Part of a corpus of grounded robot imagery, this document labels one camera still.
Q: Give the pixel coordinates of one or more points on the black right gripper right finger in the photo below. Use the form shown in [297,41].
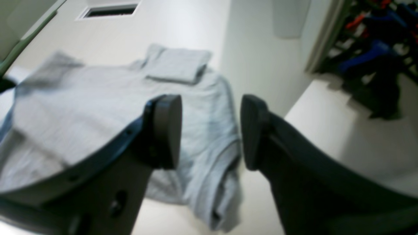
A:
[313,194]

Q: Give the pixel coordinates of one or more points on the rack of blue clamps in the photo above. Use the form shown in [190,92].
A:
[377,42]

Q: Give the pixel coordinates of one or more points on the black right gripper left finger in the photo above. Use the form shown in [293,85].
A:
[102,195]

